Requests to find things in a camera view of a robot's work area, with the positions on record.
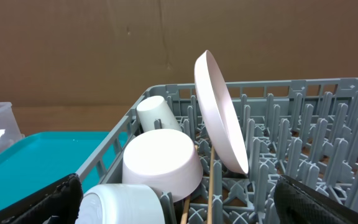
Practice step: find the pink small bowl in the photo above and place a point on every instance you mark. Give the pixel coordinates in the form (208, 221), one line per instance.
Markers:
(165, 160)

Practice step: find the teal serving tray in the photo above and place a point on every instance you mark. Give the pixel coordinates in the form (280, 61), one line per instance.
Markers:
(42, 159)

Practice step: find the pink plate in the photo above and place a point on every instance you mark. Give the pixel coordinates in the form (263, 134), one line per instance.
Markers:
(219, 115)

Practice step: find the grey dishwasher rack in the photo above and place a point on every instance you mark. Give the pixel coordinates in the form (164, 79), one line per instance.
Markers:
(306, 129)

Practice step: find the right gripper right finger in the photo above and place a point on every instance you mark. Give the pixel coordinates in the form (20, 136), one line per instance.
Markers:
(297, 203)

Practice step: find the grey bowl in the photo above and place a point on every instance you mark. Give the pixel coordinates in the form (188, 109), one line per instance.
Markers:
(120, 204)

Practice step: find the wooden chopstick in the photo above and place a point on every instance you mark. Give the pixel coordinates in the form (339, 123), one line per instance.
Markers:
(211, 188)
(184, 216)

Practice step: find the white cup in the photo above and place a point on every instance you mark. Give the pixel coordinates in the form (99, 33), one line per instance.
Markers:
(156, 107)

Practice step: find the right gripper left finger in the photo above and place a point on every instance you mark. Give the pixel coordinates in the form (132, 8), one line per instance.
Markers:
(58, 202)

